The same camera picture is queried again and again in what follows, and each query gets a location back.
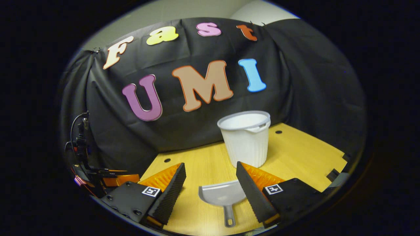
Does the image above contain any grey plastic dustpan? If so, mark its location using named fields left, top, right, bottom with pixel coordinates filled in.
left=198, top=180, right=247, bottom=228

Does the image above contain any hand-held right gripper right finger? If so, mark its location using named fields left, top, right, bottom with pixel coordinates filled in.
left=236, top=161, right=328, bottom=227

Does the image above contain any black backdrop cloth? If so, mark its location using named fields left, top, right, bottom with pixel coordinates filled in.
left=59, top=17, right=367, bottom=184

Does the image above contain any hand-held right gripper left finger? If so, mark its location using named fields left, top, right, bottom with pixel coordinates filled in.
left=100, top=162, right=187, bottom=227

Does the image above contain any white ribbed garbage bin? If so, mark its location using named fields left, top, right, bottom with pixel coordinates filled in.
left=217, top=110, right=271, bottom=168

